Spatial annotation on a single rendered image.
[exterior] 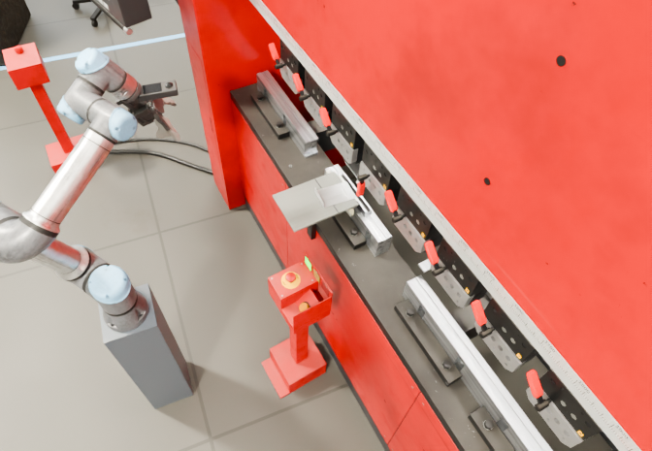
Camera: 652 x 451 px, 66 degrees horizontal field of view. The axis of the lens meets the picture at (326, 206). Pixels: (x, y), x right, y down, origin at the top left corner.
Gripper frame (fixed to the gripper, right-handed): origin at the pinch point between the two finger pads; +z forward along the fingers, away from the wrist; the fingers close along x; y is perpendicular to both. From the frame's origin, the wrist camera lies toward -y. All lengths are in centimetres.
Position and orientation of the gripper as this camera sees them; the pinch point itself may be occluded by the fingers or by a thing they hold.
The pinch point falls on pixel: (179, 122)
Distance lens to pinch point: 167.2
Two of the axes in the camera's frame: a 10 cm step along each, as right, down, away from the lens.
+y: -8.8, 3.9, 2.7
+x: 2.3, 8.5, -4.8
